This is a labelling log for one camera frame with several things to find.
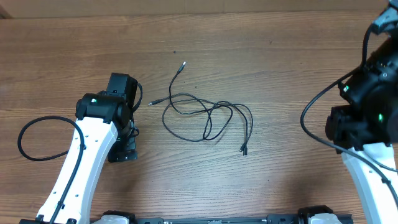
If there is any black cable bundle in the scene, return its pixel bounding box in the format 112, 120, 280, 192
147, 61, 254, 157

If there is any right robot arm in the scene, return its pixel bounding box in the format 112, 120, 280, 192
325, 38, 397, 223

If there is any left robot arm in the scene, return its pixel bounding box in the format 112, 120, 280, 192
17, 73, 143, 223

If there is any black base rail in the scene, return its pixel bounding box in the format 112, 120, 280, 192
90, 205, 355, 224

